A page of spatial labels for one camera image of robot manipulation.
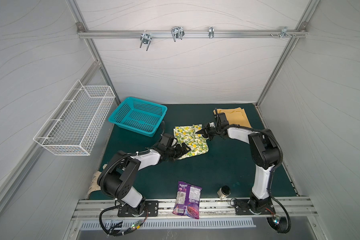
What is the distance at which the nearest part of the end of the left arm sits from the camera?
78cm

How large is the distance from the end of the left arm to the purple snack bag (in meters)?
0.15

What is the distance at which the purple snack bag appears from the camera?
0.73 meters
